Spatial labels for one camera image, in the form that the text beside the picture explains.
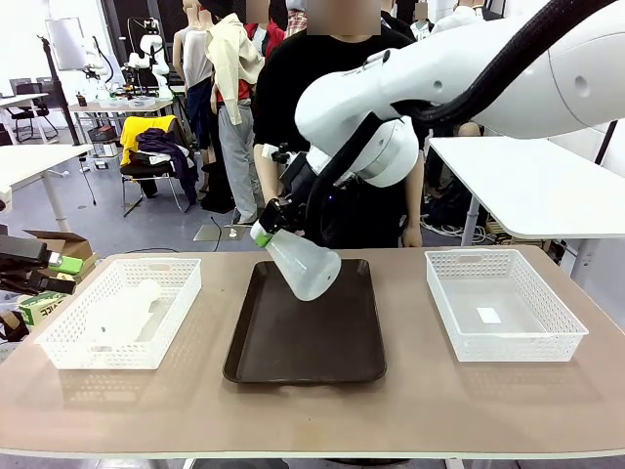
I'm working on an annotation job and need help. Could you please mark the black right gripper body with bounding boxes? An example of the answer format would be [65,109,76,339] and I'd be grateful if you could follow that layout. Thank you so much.
[281,154,319,207]

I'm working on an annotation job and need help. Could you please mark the person's left forearm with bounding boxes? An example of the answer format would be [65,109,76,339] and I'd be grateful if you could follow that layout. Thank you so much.
[403,146,425,235]

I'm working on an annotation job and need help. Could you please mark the person's right forearm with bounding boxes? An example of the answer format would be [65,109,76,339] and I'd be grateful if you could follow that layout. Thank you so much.
[253,141,287,204]

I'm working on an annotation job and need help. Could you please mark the green and white carton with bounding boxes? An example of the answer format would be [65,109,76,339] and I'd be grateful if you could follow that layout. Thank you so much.
[17,291,68,327]

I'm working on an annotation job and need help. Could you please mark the brown cardboard box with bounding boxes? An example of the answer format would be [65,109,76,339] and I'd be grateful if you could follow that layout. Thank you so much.
[21,228,99,283]

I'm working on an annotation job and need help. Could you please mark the grey trousers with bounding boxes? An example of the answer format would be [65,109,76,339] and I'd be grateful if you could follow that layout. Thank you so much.
[217,97,260,225]

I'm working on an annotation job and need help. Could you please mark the white height-adjustable table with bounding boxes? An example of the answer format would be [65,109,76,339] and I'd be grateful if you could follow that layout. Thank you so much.
[0,144,94,234]

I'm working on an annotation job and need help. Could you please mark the white perforated plastic basket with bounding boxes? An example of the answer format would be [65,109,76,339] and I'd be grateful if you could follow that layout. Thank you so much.
[34,257,203,371]
[423,248,590,363]

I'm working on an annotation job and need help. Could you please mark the person in black sweater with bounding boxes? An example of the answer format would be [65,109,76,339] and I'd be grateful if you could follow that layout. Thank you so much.
[252,0,429,250]

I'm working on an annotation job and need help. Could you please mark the dark brown plastic tray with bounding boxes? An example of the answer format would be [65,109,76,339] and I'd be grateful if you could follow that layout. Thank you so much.
[222,258,388,388]

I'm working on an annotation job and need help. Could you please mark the black office chair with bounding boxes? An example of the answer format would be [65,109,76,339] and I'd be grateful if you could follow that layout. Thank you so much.
[9,80,59,144]

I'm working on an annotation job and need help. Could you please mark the beige jacket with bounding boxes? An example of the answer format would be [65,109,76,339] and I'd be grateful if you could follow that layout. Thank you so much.
[204,13,268,127]

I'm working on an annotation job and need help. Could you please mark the mannequin in red shirt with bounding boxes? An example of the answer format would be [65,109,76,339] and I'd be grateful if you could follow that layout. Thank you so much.
[243,19,287,99]

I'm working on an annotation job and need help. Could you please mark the yellow garment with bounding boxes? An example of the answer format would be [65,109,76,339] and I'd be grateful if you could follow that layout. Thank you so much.
[120,115,178,167]

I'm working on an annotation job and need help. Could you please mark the mannequin in white tank top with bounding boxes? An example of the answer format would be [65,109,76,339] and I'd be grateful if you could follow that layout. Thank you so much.
[173,0,219,165]

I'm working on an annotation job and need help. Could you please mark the black light stand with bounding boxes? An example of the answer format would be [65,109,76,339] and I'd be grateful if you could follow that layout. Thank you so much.
[41,28,82,147]

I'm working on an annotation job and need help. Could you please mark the background workbench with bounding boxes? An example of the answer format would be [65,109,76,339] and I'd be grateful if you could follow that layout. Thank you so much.
[67,95,176,133]

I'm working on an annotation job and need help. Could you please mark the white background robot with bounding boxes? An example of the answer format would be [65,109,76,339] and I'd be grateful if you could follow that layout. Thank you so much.
[127,17,173,99]

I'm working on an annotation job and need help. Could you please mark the white reflector panel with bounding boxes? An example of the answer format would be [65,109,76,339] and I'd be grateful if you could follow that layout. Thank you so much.
[45,17,87,72]

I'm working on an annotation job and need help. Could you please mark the wooden pallet crate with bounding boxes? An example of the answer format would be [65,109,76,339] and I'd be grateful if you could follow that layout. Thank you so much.
[482,218,556,246]

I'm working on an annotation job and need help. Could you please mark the white table with rounded corners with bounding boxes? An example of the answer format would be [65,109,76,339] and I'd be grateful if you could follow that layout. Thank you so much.
[428,135,625,282]

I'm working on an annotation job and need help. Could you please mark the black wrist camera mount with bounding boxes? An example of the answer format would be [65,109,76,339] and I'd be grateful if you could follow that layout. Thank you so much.
[271,143,297,167]

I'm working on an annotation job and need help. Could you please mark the metal mannequin base plate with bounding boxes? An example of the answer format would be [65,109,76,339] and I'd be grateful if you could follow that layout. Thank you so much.
[193,222,256,243]

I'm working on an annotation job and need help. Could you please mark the metal frame chair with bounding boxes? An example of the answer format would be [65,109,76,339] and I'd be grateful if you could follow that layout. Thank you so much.
[120,160,194,219]

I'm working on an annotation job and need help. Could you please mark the white cable bundle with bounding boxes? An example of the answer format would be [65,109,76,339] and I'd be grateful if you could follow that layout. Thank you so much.
[423,214,489,240]

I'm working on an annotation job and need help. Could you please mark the black corrugated cable hose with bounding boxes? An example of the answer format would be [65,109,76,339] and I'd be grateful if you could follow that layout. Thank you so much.
[305,0,619,245]

